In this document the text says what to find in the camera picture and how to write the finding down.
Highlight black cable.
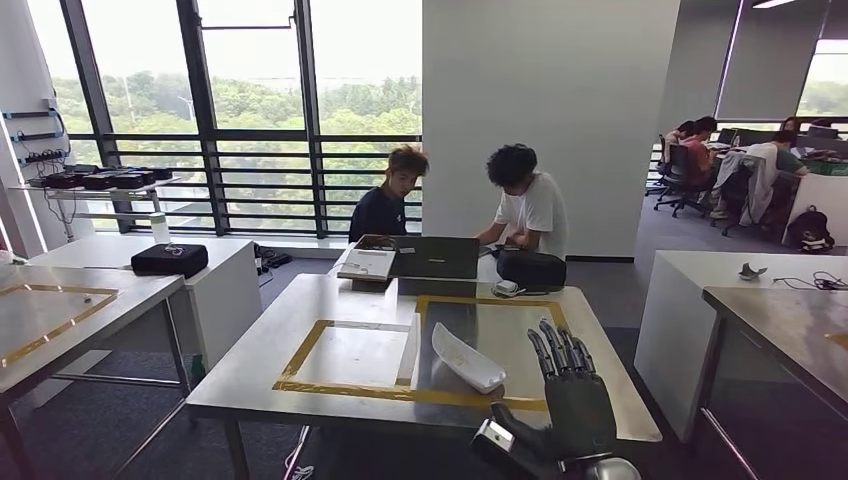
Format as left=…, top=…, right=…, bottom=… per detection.
left=771, top=271, right=848, bottom=293

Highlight large yellow tape frame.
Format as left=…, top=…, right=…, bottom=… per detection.
left=396, top=294, right=571, bottom=412

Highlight pale jacket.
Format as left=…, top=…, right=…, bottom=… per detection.
left=712, top=152, right=776, bottom=227

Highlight small yellow tape frame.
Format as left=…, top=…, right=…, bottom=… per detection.
left=272, top=319, right=422, bottom=392

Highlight cardboard box with cables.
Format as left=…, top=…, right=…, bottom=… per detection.
left=354, top=233, right=399, bottom=252

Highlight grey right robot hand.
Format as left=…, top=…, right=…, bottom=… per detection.
left=491, top=319, right=619, bottom=465

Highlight wall cable rack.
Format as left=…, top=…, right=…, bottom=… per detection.
left=1, top=97, right=71, bottom=170

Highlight steel workbench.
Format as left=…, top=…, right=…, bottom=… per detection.
left=0, top=264, right=187, bottom=480
left=185, top=273, right=664, bottom=480
left=688, top=286, right=848, bottom=480

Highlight black floor cables and adapters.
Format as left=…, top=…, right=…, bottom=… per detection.
left=254, top=243, right=294, bottom=273

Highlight white flat box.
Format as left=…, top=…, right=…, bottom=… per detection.
left=336, top=248, right=397, bottom=283

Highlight white side table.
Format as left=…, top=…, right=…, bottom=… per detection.
left=9, top=175, right=183, bottom=243

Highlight black window railing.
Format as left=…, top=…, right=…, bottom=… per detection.
left=66, top=132, right=424, bottom=236

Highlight white cable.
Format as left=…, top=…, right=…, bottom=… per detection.
left=283, top=423, right=316, bottom=480

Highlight dark laptop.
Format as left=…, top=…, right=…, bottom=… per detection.
left=390, top=236, right=481, bottom=280

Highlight white charger with cable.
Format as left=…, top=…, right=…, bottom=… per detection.
left=491, top=279, right=550, bottom=298

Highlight black backpack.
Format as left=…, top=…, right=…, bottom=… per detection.
left=784, top=205, right=836, bottom=254

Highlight white work table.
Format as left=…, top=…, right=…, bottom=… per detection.
left=26, top=235, right=264, bottom=409
left=633, top=249, right=848, bottom=442

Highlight green plastic crate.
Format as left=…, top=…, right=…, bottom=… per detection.
left=804, top=158, right=848, bottom=177

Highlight white part with orange writing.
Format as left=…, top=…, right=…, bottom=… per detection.
left=431, top=322, right=508, bottom=395

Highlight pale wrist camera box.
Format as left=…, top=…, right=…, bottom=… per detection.
left=474, top=418, right=517, bottom=455

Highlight black office chair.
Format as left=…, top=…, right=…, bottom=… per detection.
left=652, top=142, right=710, bottom=219
left=710, top=153, right=780, bottom=236

